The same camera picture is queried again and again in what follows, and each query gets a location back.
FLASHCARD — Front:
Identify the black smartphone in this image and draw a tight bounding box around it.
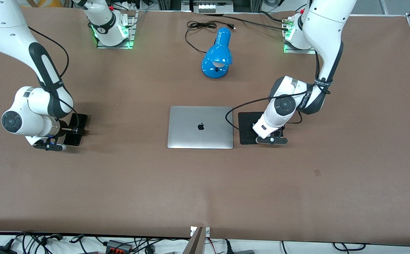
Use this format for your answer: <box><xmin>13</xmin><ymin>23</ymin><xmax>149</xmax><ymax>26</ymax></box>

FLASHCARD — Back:
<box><xmin>65</xmin><ymin>114</ymin><xmax>88</xmax><ymax>146</ymax></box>

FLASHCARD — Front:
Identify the black square mouse pad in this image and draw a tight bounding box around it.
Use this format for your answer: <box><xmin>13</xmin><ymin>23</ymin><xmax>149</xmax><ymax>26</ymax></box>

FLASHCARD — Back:
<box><xmin>238</xmin><ymin>111</ymin><xmax>284</xmax><ymax>145</ymax></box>

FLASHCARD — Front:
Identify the silver closed laptop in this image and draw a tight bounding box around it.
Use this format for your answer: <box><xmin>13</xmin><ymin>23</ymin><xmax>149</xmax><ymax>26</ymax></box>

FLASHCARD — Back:
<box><xmin>167</xmin><ymin>106</ymin><xmax>234</xmax><ymax>149</ymax></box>

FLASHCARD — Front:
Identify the blue desk lamp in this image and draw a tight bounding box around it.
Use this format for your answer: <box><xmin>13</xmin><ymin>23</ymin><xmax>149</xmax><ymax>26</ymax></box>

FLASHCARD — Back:
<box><xmin>201</xmin><ymin>27</ymin><xmax>233</xmax><ymax>79</ymax></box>

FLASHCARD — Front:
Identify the black orange connector block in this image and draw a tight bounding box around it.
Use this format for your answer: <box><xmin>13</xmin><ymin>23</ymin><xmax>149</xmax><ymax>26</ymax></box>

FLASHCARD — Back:
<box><xmin>106</xmin><ymin>240</ymin><xmax>133</xmax><ymax>254</ymax></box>

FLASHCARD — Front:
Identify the white power strip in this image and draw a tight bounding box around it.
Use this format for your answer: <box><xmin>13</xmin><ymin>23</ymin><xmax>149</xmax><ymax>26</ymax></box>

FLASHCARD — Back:
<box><xmin>192</xmin><ymin>0</ymin><xmax>234</xmax><ymax>14</ymax></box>

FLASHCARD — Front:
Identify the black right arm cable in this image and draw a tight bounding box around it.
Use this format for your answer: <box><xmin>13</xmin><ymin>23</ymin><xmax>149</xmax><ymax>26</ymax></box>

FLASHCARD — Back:
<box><xmin>28</xmin><ymin>26</ymin><xmax>85</xmax><ymax>136</ymax></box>

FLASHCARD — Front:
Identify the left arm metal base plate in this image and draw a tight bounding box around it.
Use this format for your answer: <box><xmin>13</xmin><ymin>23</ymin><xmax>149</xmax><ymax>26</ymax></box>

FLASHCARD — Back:
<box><xmin>284</xmin><ymin>18</ymin><xmax>319</xmax><ymax>54</ymax></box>

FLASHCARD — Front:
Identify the long thick black cable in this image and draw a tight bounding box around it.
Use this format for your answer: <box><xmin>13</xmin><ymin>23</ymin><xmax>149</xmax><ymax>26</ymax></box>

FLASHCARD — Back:
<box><xmin>201</xmin><ymin>13</ymin><xmax>292</xmax><ymax>32</ymax></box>

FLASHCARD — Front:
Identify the short thick black cable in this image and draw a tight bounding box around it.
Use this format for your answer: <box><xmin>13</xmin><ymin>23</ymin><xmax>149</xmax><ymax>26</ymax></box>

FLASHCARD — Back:
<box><xmin>260</xmin><ymin>11</ymin><xmax>288</xmax><ymax>23</ymax></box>

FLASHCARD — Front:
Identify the thin black lamp cord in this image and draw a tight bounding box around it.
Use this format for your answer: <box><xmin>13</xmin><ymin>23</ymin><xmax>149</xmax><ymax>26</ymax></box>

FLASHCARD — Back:
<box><xmin>185</xmin><ymin>20</ymin><xmax>236</xmax><ymax>54</ymax></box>

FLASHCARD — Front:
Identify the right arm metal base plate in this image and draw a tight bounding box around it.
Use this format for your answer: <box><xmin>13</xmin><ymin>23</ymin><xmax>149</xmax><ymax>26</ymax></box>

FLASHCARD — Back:
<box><xmin>96</xmin><ymin>11</ymin><xmax>135</xmax><ymax>49</ymax></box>

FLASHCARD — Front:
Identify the aluminium camera mount bar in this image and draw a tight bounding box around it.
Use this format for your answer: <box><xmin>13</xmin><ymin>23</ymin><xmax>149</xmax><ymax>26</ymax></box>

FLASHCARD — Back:
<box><xmin>182</xmin><ymin>226</ymin><xmax>210</xmax><ymax>254</ymax></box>

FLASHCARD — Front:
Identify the looped black floor cable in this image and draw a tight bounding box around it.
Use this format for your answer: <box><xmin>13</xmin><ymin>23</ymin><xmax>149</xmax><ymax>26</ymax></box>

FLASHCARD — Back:
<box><xmin>332</xmin><ymin>242</ymin><xmax>366</xmax><ymax>252</ymax></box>

